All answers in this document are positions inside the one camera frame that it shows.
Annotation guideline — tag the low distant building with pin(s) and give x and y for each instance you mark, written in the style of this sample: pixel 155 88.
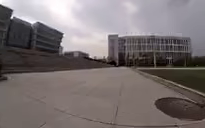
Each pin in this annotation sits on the low distant building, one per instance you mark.
pixel 76 54

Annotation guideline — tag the grey concrete pavement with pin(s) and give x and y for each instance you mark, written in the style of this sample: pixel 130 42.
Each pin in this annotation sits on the grey concrete pavement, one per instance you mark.
pixel 90 96

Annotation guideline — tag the white glass-fronted building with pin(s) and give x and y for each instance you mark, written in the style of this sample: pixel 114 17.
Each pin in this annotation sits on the white glass-fronted building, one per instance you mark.
pixel 150 50

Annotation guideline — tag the wide stone stairs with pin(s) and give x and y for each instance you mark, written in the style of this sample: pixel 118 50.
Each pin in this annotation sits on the wide stone stairs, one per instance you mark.
pixel 46 61

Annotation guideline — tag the pale concrete kerb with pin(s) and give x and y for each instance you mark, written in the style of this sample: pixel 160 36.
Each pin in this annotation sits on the pale concrete kerb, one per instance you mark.
pixel 176 85

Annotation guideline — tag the green grass lawn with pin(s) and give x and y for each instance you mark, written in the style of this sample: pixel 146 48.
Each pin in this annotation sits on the green grass lawn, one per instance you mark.
pixel 186 77

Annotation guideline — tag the dark glass stepped building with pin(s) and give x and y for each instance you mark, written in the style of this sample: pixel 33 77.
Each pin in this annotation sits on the dark glass stepped building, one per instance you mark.
pixel 20 33

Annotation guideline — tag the round dark manhole cover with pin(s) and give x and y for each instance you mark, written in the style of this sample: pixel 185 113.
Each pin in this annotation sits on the round dark manhole cover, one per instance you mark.
pixel 180 108

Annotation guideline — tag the dark hedge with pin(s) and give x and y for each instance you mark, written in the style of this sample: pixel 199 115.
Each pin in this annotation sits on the dark hedge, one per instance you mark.
pixel 201 61

